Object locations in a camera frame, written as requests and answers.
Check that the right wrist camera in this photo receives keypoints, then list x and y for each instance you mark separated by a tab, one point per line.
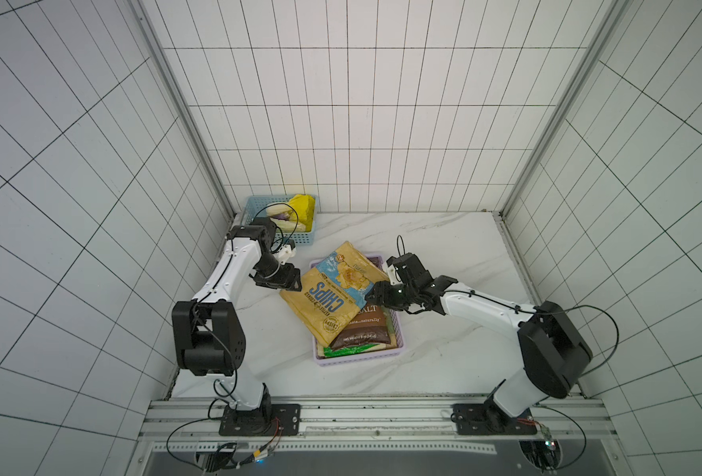
408	270

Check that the green Chuba cassava chips bag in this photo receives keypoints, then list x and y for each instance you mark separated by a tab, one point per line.
329	353

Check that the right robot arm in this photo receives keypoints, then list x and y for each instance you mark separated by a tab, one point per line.
554	354

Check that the brown Kettle sea salt bag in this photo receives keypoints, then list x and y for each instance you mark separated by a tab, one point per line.
370	326

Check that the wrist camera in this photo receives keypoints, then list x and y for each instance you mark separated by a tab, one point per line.
408	270
285	253

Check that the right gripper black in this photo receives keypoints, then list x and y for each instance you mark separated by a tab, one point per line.
404	286

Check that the aluminium rail frame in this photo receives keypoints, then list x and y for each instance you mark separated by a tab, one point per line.
378	435

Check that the purple plastic basket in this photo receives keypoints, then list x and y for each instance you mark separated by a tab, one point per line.
396	334

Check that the yellow lettuce toy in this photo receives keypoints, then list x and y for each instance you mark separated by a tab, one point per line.
302	210

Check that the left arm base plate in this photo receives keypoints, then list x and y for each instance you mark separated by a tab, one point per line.
268	420

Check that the blue salt chips bag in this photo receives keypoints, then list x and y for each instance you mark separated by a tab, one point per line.
334	291

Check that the blue plastic basket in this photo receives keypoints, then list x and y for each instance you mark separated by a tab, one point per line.
256	206

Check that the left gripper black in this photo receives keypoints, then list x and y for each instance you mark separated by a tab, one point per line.
285	281

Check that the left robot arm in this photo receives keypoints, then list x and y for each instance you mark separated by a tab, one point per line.
209	338

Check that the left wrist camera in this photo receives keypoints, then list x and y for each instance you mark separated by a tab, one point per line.
285	253

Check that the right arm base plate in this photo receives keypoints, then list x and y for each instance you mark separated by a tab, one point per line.
488	419

